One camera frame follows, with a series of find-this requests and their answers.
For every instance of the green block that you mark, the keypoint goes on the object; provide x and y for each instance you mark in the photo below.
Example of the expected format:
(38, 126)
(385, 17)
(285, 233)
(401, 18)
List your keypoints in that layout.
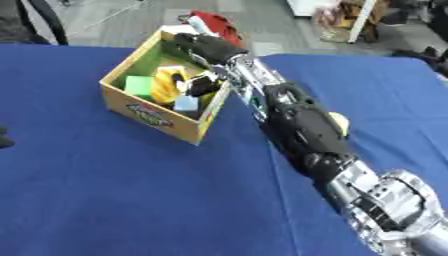
(139, 86)

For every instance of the silver and black right robot arm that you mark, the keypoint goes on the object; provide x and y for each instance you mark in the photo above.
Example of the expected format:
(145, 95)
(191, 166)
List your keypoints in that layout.
(303, 130)

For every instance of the red bag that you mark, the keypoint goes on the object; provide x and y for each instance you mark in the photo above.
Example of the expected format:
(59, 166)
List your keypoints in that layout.
(220, 24)

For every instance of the yellow-green ball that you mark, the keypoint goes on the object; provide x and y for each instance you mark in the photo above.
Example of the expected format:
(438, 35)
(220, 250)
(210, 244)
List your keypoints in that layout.
(340, 122)

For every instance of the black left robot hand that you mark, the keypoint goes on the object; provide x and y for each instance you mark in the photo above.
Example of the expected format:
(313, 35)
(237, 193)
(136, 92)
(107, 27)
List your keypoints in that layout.
(4, 137)

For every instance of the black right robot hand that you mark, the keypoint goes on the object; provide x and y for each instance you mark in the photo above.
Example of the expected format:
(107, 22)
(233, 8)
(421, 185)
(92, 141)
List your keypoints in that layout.
(210, 48)

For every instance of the brown bag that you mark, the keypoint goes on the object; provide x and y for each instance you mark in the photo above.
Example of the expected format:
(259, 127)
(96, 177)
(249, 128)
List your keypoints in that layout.
(349, 18)

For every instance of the tan cardboard box green inside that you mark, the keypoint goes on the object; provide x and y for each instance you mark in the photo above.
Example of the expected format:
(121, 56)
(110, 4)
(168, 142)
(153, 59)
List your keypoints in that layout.
(153, 115)

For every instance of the light blue block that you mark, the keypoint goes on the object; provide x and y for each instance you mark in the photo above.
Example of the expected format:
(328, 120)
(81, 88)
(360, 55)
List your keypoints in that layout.
(186, 103)

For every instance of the black chair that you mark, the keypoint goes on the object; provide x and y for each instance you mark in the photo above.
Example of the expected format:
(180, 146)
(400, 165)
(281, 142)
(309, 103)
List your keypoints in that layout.
(44, 23)

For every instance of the white post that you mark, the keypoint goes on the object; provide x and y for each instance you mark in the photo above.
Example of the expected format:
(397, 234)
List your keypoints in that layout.
(363, 20)

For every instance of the yellow soft toy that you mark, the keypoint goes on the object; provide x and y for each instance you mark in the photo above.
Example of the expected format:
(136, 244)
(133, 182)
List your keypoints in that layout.
(165, 86)

